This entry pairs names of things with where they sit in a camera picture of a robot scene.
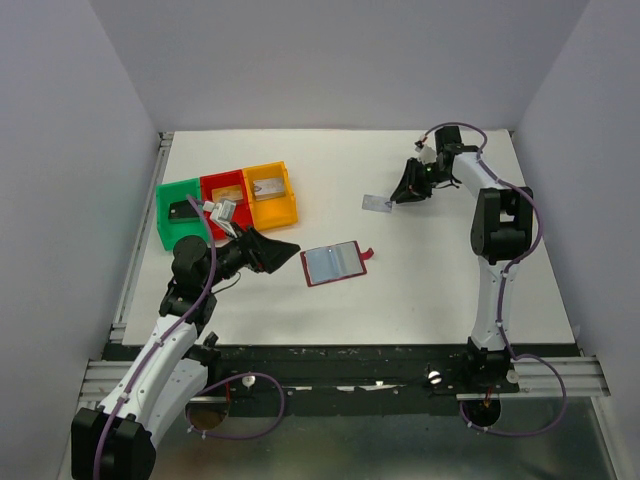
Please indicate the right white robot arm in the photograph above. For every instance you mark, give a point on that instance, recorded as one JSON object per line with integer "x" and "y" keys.
{"x": 501, "y": 236}

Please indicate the yellow plastic bin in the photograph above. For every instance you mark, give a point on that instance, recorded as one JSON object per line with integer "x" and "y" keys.
{"x": 272, "y": 200}

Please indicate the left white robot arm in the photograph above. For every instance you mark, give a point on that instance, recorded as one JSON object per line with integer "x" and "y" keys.
{"x": 119, "y": 438}

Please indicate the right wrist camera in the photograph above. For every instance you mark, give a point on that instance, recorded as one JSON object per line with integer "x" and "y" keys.
{"x": 424, "y": 153}

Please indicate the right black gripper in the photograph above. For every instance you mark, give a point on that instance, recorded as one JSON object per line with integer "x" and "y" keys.
{"x": 409, "y": 188}

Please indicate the aluminium frame rail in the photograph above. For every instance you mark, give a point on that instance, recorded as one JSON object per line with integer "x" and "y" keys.
{"x": 118, "y": 324}

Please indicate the green plastic bin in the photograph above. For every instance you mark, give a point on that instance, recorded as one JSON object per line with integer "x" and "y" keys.
{"x": 168, "y": 193}

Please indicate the white VIP card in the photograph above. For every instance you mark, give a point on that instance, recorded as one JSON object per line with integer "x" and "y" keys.
{"x": 377, "y": 204}

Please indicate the silver card stack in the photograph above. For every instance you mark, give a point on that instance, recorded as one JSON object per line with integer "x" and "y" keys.
{"x": 268, "y": 188}

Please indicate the gold card stack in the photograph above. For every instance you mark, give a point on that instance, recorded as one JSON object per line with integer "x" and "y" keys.
{"x": 232, "y": 193}

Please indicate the red leather card holder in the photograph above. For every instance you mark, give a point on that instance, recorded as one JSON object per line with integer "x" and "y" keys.
{"x": 333, "y": 263}

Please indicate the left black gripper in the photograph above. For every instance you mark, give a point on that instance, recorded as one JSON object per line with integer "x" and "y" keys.
{"x": 263, "y": 253}

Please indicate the black card stack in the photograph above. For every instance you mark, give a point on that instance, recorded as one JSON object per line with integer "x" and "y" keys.
{"x": 182, "y": 212}

